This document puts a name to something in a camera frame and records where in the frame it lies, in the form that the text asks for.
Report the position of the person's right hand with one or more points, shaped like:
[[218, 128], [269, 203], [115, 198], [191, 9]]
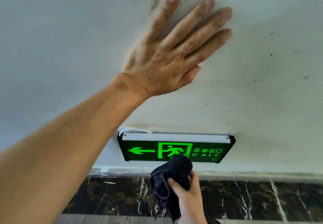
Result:
[[190, 201]]

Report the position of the person's left hand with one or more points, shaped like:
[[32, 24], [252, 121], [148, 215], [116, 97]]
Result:
[[156, 65]]

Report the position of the person's right thumb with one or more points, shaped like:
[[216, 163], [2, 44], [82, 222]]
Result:
[[176, 187]]

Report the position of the person's left middle finger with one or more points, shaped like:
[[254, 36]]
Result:
[[207, 28]]

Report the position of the person's left thumb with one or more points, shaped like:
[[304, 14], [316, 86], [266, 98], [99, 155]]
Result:
[[189, 76]]

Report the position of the person's left little finger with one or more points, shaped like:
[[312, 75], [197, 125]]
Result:
[[164, 14]]

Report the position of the black cleaning cloth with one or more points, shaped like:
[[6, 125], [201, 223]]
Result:
[[166, 183]]

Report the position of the person's left forearm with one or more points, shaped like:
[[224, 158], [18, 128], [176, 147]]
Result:
[[65, 145]]

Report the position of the green illuminated exit sign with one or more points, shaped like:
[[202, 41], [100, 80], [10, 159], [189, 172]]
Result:
[[176, 150]]

